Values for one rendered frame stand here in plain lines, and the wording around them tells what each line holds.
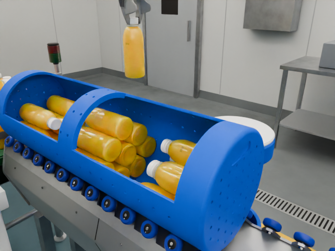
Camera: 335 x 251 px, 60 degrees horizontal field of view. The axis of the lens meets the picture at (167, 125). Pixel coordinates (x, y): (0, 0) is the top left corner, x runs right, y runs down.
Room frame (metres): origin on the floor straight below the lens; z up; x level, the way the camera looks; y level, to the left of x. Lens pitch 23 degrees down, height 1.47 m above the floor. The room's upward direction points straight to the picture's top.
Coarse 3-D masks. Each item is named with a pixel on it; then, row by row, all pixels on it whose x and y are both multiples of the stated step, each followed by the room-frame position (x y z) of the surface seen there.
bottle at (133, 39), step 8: (136, 24) 0.97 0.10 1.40; (128, 32) 0.95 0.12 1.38; (136, 32) 0.96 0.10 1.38; (128, 40) 0.95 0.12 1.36; (136, 40) 0.95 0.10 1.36; (128, 48) 0.95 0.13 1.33; (136, 48) 0.95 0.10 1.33; (128, 56) 0.95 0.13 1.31; (136, 56) 0.95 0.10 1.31; (128, 64) 0.95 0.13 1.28; (136, 64) 0.95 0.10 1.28; (144, 64) 0.98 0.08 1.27; (128, 72) 0.95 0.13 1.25; (136, 72) 0.95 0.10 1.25; (144, 72) 0.98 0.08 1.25
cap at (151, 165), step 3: (150, 162) 0.60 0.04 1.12; (153, 162) 0.60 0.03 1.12; (156, 162) 0.60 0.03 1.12; (150, 165) 0.59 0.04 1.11; (153, 165) 0.59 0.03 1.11; (147, 168) 0.59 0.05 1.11; (150, 168) 0.59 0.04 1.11; (153, 168) 0.58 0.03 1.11; (147, 171) 0.59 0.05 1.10; (150, 171) 0.58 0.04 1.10; (150, 174) 0.58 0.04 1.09
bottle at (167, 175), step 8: (160, 168) 0.57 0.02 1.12; (168, 168) 0.55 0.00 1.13; (176, 168) 0.55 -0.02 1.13; (160, 176) 0.55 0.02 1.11; (168, 176) 0.54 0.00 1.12; (176, 176) 0.53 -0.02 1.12; (160, 184) 0.55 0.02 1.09; (168, 184) 0.53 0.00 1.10; (176, 184) 0.52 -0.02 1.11; (168, 192) 0.54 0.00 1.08
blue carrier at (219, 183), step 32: (0, 96) 0.96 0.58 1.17; (32, 96) 1.06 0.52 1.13; (64, 96) 1.17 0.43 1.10; (96, 96) 0.76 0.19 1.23; (128, 96) 0.81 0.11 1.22; (32, 128) 0.81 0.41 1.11; (64, 128) 0.71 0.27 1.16; (160, 128) 0.84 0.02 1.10; (192, 128) 0.75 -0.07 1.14; (224, 128) 0.54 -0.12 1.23; (64, 160) 0.70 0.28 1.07; (160, 160) 0.80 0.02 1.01; (192, 160) 0.48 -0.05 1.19; (224, 160) 0.46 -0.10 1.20; (256, 160) 0.58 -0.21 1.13; (128, 192) 0.53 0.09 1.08; (192, 192) 0.44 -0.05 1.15; (224, 192) 0.47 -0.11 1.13; (256, 192) 0.61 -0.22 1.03; (160, 224) 0.49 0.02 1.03; (192, 224) 0.42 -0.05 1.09; (224, 224) 0.48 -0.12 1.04
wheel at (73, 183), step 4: (76, 176) 0.75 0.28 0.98; (72, 180) 0.74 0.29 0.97; (76, 180) 0.74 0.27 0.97; (80, 180) 0.73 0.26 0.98; (72, 184) 0.73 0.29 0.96; (76, 184) 0.73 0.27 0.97; (80, 184) 0.73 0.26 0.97; (72, 188) 0.72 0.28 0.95; (76, 188) 0.72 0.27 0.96; (80, 188) 0.72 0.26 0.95
